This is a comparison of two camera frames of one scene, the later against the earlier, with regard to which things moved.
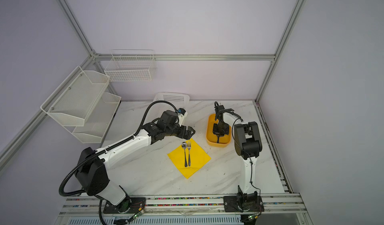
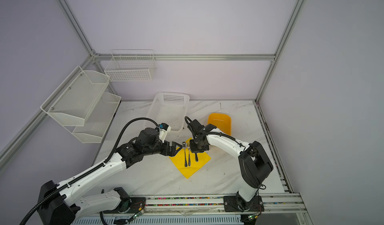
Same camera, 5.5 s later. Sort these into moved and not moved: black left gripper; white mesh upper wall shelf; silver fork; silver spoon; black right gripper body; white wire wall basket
Moved: black right gripper body; black left gripper
Not moved: white mesh upper wall shelf; white wire wall basket; silver fork; silver spoon
